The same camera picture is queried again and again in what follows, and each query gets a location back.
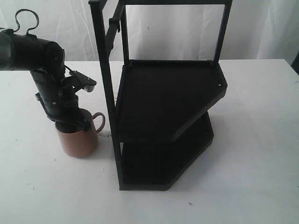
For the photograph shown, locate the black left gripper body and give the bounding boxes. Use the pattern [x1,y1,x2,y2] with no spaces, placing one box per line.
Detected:
[30,66,82,123]

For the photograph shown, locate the pink ceramic mug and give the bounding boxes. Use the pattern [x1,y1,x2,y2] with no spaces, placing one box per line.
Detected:
[55,109,106,158]

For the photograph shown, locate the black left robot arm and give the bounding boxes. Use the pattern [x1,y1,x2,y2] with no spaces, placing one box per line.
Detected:
[0,29,96,132]

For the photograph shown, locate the clear tape scrap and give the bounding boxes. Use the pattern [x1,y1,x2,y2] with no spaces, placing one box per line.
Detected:
[98,132,111,138]

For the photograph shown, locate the black two-tier shelf rack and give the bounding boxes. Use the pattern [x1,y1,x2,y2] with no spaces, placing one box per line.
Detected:
[89,0,232,191]

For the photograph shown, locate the white backdrop curtain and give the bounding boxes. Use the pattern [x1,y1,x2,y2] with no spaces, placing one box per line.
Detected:
[0,0,299,63]

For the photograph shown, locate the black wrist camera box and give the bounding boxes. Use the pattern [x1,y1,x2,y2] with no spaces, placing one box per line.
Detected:
[67,70,97,92]

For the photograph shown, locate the black looped cable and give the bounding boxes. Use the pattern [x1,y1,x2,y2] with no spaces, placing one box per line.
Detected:
[14,8,39,38]

